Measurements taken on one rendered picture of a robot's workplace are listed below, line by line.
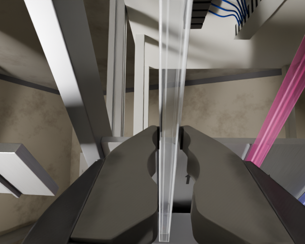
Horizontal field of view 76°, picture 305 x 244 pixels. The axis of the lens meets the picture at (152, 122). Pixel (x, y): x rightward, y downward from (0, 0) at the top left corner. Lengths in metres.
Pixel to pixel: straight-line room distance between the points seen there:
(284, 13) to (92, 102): 0.60
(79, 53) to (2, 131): 3.44
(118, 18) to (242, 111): 2.60
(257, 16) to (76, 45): 0.49
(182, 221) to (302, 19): 0.64
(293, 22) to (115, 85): 0.55
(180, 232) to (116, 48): 0.43
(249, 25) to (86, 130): 0.52
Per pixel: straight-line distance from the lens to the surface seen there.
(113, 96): 0.50
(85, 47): 0.21
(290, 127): 1.05
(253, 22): 0.62
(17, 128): 3.72
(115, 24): 0.57
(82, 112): 0.21
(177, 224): 0.36
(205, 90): 3.11
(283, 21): 0.74
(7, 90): 3.71
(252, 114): 3.00
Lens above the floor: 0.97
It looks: 6 degrees down
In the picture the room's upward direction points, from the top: 179 degrees counter-clockwise
